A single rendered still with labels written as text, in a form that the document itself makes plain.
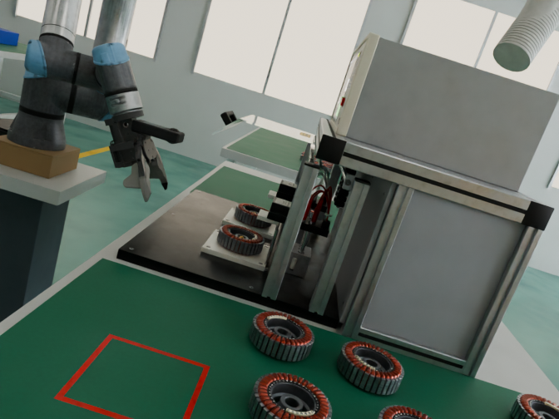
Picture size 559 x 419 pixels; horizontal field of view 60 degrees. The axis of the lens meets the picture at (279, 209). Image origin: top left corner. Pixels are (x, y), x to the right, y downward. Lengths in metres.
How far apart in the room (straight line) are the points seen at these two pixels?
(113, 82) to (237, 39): 4.82
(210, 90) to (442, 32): 2.73
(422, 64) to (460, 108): 0.12
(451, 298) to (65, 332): 0.69
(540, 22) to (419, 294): 1.62
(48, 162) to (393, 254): 0.95
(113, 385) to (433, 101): 0.76
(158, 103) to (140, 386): 5.54
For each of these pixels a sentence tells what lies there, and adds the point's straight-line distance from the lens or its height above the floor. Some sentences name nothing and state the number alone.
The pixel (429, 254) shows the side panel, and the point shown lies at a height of 0.96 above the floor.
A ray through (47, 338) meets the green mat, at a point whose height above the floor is 0.75.
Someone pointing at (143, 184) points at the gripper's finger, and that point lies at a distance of 1.12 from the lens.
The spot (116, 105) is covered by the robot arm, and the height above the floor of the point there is 1.02.
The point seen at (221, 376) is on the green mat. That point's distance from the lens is 0.76.
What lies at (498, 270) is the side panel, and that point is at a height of 0.97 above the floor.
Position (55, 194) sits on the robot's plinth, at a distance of 1.38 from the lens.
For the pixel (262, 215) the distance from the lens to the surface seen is 1.12.
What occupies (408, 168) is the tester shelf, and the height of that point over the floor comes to 1.10.
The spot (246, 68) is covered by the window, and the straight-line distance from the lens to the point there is 5.89.
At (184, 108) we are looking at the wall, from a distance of 6.04.
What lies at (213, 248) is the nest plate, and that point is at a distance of 1.12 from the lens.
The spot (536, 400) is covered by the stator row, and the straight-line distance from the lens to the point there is 1.05.
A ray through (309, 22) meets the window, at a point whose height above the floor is 1.90.
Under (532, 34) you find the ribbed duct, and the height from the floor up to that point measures 1.67.
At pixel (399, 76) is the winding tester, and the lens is 1.01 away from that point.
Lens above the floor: 1.18
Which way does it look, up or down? 14 degrees down
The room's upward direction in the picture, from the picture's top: 18 degrees clockwise
